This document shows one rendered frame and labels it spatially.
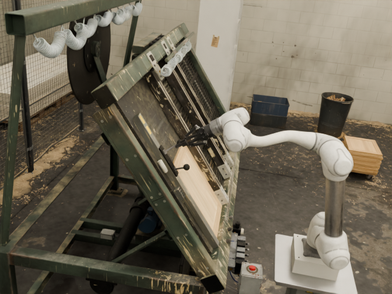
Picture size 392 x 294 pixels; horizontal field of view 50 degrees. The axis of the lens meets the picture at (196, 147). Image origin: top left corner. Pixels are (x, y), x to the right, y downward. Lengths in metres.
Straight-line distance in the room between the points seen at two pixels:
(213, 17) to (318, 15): 2.13
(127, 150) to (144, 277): 0.82
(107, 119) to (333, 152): 1.16
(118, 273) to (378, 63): 6.44
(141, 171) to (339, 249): 1.20
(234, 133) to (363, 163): 3.93
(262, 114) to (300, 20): 1.82
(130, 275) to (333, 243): 1.18
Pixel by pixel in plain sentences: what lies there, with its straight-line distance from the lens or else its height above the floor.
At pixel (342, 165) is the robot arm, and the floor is 1.62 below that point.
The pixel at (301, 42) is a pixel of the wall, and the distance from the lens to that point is 7.83.
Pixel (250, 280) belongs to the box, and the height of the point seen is 0.90.
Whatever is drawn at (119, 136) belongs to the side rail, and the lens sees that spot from 2.12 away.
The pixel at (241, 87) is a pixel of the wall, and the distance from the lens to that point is 8.03.
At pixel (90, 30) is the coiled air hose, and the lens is 2.82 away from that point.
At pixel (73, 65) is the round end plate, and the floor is 1.81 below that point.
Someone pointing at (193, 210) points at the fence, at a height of 1.14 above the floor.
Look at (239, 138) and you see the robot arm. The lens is 2.06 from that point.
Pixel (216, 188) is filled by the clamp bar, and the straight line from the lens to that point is 2.98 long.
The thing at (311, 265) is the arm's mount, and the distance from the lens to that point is 2.79.
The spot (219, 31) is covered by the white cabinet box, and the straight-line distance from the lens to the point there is 6.43.
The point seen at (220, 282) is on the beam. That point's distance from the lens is 2.48.
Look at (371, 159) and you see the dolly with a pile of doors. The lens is 5.86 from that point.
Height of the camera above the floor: 2.51
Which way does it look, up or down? 25 degrees down
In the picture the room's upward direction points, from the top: 6 degrees clockwise
